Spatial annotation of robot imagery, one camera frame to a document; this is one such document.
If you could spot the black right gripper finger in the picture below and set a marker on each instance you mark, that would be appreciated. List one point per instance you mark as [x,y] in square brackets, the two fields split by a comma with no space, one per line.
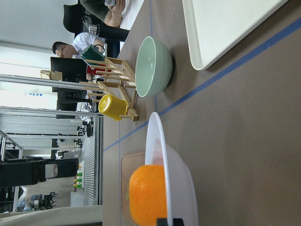
[173,222]

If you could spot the white plate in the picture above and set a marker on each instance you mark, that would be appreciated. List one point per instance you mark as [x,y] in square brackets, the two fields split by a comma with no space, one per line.
[180,192]

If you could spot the orange fruit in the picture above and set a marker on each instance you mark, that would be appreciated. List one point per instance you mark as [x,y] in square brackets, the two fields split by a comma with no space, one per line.
[148,197]

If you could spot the cream bear tray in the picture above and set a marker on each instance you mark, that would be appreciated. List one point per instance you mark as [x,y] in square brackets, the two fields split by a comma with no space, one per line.
[215,26]

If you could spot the wooden cutting board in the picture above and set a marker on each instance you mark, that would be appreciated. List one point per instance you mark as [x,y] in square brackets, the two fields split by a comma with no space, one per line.
[130,162]

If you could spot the yellow mug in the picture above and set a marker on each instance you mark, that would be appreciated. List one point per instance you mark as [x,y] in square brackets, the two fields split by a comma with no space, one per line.
[112,107]

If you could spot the wooden mug rack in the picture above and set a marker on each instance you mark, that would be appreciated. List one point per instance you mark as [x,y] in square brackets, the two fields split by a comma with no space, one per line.
[118,80]

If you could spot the green bowl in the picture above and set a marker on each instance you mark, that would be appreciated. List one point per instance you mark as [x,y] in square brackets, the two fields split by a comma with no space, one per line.
[153,68]

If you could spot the black monitor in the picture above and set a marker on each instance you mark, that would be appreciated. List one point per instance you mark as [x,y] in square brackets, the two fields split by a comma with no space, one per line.
[73,70]

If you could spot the dark green mug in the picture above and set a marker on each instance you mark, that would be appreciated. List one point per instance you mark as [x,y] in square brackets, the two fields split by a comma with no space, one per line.
[92,52]

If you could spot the man in white shirt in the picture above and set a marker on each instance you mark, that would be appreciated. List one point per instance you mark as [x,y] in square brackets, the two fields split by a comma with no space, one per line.
[79,44]

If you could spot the person in black shirt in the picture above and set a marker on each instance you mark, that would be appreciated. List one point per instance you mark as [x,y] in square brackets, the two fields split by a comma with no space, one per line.
[110,15]

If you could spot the aluminium frame post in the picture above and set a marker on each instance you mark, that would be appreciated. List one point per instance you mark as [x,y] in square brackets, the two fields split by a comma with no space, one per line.
[50,83]

